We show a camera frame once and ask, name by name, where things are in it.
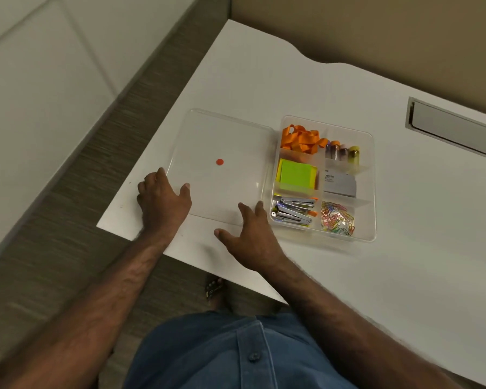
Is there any person's right hand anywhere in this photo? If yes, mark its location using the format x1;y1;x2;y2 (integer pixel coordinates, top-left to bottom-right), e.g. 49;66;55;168
214;200;287;272

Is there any person's left hand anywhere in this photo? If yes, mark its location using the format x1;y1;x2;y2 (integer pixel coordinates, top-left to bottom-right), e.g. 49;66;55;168
137;167;192;239

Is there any clear plastic lid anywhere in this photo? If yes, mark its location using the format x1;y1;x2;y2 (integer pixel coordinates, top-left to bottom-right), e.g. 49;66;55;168
164;108;274;227

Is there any person's left forearm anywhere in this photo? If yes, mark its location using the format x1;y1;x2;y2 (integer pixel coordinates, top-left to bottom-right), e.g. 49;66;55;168
0;233;175;389

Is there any person's right forearm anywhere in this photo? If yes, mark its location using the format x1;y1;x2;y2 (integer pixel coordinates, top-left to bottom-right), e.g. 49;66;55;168
267;255;460;389

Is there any pile of silver staplers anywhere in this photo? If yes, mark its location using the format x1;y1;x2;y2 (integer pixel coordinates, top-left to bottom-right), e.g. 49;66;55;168
271;196;319;227

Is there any green sticky note pad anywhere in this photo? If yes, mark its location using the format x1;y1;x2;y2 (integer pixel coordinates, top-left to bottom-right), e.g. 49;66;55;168
276;159;319;195

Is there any person's foot in sandal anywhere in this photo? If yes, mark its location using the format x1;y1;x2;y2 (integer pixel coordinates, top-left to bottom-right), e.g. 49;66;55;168
204;276;229;312

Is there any pile of coloured paper clips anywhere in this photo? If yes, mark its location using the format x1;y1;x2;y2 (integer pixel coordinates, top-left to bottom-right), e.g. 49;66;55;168
321;201;356;236

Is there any pile of orange rubber bands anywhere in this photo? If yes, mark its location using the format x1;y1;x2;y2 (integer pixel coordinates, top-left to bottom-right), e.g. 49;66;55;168
281;125;329;154

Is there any stack of white cards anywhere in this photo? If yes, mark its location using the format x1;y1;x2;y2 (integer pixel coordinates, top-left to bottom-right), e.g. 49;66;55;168
323;171;357;198

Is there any clear plastic organizer tray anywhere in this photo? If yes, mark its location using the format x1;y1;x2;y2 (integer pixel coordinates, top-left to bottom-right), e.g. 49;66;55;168
269;115;377;243

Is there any blue denim shirt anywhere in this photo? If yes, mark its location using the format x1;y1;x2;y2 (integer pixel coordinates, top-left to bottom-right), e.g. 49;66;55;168
123;311;359;389

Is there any metal desk cable hatch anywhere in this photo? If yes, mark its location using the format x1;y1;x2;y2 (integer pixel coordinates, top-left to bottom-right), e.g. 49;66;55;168
405;96;486;162

